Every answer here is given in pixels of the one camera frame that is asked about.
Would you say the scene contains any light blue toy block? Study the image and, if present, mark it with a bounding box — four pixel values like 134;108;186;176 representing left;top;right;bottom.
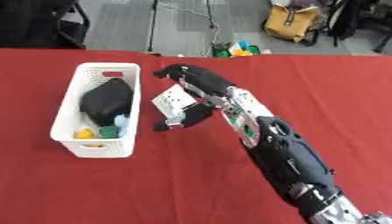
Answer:
111;115;130;138

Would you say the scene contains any white rectangular box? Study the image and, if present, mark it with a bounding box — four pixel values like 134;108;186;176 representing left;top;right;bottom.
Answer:
150;84;200;125

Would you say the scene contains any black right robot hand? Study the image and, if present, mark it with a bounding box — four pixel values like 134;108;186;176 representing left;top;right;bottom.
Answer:
151;63;238;132

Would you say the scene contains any yellow toy block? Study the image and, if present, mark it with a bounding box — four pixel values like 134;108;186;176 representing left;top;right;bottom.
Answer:
73;128;97;140

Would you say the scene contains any black soft pouch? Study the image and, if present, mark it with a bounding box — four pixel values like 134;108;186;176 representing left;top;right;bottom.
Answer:
78;77;135;127

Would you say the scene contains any yellow bag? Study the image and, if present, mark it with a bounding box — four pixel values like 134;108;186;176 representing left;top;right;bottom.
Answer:
263;3;322;43

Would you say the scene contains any colourful toy pile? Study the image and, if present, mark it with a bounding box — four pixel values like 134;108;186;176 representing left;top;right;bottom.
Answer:
211;40;263;58

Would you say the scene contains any white plastic basket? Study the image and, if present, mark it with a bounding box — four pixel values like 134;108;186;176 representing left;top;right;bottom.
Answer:
49;62;143;159

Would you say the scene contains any black office chair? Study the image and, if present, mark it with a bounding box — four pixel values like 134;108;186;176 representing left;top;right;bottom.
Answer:
0;0;92;50

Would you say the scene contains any black tripod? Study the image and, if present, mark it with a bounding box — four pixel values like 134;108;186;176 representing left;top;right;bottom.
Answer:
145;0;220;53

